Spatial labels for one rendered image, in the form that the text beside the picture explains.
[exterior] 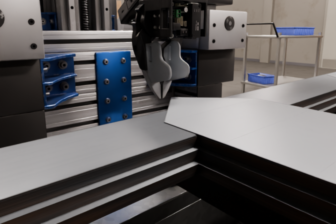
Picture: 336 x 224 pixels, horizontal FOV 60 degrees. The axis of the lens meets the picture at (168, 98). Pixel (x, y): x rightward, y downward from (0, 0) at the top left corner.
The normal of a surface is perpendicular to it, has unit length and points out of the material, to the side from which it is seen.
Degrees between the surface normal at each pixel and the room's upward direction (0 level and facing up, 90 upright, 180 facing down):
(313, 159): 1
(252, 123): 0
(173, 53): 87
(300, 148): 1
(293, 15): 90
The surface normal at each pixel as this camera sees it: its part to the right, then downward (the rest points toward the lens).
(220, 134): 0.00, -0.97
